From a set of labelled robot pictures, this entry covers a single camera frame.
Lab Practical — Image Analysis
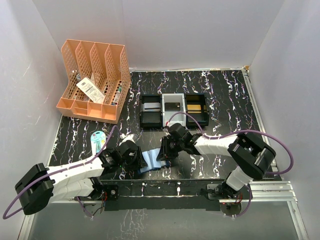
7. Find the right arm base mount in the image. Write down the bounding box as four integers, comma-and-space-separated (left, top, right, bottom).
198, 183, 252, 200

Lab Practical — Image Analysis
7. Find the black right bin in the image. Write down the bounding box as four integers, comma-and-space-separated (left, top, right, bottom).
185, 93, 210, 127

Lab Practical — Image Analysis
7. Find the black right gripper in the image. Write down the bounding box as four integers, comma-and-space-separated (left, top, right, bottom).
157, 136, 184, 161

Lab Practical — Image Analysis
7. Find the blue card holder wallet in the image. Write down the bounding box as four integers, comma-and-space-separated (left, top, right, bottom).
138, 148, 170, 174

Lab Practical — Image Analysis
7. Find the silver card in bin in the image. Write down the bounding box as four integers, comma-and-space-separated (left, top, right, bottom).
142, 102, 161, 112

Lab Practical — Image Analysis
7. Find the white middle bin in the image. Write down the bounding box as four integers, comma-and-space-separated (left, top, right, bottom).
161, 93, 187, 127

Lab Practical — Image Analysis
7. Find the white labelled paper packet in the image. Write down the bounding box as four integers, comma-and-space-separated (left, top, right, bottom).
76, 77, 105, 104

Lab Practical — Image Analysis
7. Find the black bin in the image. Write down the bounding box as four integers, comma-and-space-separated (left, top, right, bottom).
139, 94, 163, 130
185, 93, 210, 127

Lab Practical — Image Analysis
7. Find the black credit card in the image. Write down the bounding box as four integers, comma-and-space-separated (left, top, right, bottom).
164, 102, 181, 112

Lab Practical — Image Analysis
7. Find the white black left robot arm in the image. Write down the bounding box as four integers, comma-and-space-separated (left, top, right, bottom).
15, 131, 150, 215

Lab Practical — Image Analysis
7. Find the orange plastic file organizer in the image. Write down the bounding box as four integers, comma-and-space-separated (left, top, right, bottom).
56, 39, 131, 124

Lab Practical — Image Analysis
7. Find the black left bin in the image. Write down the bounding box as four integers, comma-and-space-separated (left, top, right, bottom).
139, 94, 163, 130

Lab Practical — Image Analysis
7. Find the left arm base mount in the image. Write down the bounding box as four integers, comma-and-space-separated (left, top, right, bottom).
79, 182, 119, 202

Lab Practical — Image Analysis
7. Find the round teal tape roll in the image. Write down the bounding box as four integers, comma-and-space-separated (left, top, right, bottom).
90, 131, 107, 155

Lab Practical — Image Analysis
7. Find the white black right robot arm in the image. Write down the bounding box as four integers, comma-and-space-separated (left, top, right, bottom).
156, 123, 276, 199

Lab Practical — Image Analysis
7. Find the gold card in bin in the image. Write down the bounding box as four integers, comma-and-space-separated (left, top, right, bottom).
187, 104, 202, 114

